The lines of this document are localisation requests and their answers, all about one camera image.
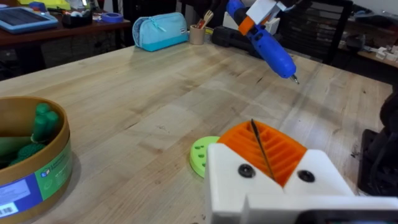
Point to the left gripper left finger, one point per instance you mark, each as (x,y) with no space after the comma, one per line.
(227,174)

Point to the light blue zip bag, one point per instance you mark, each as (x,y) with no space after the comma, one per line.
(161,32)

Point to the wooden fork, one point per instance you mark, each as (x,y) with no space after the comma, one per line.
(207,16)

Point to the blue electric screwdriver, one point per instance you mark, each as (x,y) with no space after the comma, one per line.
(270,49)

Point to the dark wooden side table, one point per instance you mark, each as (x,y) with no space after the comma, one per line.
(62,34)

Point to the blue tape roll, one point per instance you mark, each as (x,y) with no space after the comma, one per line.
(112,17)

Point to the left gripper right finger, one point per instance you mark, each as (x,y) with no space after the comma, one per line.
(314,177)

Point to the beige cup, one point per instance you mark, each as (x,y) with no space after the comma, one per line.
(197,35)

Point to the yellow box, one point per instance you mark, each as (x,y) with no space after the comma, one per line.
(46,3)

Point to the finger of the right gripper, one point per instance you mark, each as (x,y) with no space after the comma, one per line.
(280,4)
(259,11)

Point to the black power tool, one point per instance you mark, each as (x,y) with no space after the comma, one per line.
(228,39)

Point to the green disc with holes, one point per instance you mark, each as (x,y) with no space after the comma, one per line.
(199,155)

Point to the black tray with small items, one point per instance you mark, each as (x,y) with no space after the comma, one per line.
(76,19)

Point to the tablet in blue case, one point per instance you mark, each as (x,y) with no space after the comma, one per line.
(25,19)

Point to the tan round tub with toys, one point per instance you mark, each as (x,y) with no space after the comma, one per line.
(53,174)

